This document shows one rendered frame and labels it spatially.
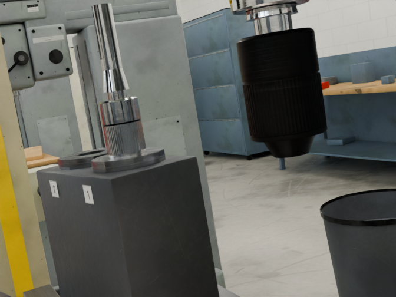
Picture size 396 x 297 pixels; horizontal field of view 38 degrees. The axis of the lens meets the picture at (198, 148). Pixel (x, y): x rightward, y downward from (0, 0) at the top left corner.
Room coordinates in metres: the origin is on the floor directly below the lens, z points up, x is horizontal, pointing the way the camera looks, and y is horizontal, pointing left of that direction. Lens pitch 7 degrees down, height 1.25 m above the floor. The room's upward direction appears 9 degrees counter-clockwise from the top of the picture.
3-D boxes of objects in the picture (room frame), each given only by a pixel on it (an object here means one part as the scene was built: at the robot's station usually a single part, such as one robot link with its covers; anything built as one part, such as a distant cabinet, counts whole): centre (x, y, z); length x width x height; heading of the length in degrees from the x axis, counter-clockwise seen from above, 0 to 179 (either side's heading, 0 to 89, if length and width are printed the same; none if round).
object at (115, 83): (0.70, 0.09, 1.29); 0.03 x 0.03 x 0.11
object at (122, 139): (0.70, 0.09, 1.19); 0.05 x 0.05 x 0.06
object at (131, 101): (0.70, 0.09, 1.23); 0.05 x 0.05 x 0.01
